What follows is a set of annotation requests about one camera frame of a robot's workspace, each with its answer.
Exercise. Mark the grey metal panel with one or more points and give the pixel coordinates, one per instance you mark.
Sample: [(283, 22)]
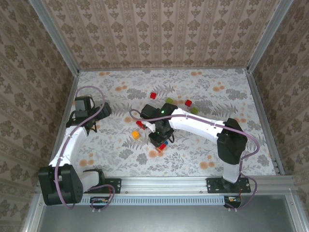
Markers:
[(169, 220)]

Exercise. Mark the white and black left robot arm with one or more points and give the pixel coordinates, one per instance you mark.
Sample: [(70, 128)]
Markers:
[(70, 145)]

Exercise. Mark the aluminium side rail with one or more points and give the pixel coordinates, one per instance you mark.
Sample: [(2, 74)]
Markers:
[(73, 89), (263, 116)]

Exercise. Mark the long red lego brick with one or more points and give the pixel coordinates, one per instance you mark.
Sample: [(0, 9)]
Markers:
[(140, 125)]

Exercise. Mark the thin aluminium back rail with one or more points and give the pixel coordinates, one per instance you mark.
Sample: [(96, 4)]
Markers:
[(164, 68)]

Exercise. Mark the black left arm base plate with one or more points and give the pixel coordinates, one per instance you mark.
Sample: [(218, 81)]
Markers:
[(117, 183)]

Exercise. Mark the aluminium mounting rail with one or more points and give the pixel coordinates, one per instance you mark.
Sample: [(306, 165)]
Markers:
[(164, 183)]

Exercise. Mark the orange lego brick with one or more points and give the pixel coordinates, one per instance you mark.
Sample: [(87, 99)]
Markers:
[(136, 134)]

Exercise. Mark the aluminium corner post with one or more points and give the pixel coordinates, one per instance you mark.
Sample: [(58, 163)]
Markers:
[(55, 38), (268, 36)]

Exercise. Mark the small green lego brick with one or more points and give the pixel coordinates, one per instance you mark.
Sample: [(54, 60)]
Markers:
[(194, 111), (169, 100)]

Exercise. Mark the small red lego brick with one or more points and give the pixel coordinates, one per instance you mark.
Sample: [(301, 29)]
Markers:
[(153, 95), (162, 147), (188, 103)]

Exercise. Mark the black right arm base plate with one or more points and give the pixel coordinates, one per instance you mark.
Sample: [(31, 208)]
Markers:
[(213, 186)]

